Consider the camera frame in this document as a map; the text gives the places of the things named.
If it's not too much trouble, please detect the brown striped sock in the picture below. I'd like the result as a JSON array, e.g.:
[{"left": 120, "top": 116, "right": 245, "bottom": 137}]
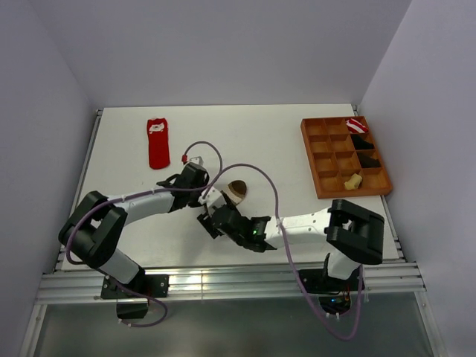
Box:
[{"left": 222, "top": 180, "right": 248, "bottom": 206}]

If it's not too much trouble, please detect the yellow sock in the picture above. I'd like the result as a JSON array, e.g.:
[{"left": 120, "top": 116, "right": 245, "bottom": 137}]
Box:
[{"left": 344, "top": 173, "right": 363, "bottom": 190}]

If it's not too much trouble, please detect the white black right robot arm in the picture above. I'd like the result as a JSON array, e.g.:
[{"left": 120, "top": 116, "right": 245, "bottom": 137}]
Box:
[{"left": 198, "top": 197, "right": 385, "bottom": 290}]

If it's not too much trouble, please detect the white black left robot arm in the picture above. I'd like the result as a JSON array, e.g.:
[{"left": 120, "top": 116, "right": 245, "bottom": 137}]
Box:
[{"left": 59, "top": 163, "right": 209, "bottom": 297}]

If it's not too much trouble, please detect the red sock with white pattern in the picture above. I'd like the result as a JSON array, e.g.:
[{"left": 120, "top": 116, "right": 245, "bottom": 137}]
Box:
[{"left": 147, "top": 118, "right": 170, "bottom": 170}]

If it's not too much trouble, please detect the wooden compartment tray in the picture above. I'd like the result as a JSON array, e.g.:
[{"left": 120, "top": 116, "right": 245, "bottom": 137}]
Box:
[{"left": 300, "top": 116, "right": 393, "bottom": 199}]

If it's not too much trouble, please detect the dark brown rolled sock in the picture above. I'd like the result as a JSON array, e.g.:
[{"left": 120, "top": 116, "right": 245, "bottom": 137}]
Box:
[{"left": 356, "top": 149, "right": 381, "bottom": 169}]

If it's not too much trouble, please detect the black rolled sock upper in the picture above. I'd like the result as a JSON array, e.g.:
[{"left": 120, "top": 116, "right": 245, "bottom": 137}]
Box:
[{"left": 350, "top": 133, "right": 375, "bottom": 150}]

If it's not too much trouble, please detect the red white striped rolled sock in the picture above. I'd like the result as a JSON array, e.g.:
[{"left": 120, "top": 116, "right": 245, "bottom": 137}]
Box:
[{"left": 345, "top": 117, "right": 369, "bottom": 134}]

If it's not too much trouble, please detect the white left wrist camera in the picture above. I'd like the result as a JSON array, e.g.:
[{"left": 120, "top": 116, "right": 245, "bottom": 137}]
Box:
[{"left": 187, "top": 156, "right": 204, "bottom": 167}]

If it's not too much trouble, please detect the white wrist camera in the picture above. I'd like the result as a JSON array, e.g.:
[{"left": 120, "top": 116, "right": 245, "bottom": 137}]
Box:
[
  {"left": 187, "top": 156, "right": 204, "bottom": 167},
  {"left": 198, "top": 187, "right": 226, "bottom": 207}
]

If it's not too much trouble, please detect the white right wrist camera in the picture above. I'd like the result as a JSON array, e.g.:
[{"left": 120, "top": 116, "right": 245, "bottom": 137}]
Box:
[{"left": 198, "top": 187, "right": 226, "bottom": 207}]

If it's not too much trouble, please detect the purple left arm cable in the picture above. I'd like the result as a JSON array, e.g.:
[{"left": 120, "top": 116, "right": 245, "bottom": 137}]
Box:
[{"left": 65, "top": 141, "right": 224, "bottom": 328}]

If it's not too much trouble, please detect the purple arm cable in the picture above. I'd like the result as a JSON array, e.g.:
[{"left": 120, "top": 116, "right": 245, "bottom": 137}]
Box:
[
  {"left": 65, "top": 141, "right": 224, "bottom": 328},
  {"left": 202, "top": 163, "right": 364, "bottom": 341}
]

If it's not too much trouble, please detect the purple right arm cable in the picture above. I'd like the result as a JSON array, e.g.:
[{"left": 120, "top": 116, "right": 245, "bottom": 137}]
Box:
[{"left": 202, "top": 163, "right": 364, "bottom": 341}]

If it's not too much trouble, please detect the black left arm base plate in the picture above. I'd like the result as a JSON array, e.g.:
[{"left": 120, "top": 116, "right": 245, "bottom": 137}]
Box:
[{"left": 100, "top": 274, "right": 169, "bottom": 300}]

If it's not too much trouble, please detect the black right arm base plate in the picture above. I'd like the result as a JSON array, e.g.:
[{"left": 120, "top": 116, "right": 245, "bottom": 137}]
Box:
[{"left": 298, "top": 268, "right": 360, "bottom": 295}]

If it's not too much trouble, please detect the aluminium frame rail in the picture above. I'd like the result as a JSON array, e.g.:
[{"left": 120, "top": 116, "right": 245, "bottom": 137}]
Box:
[{"left": 34, "top": 262, "right": 426, "bottom": 305}]

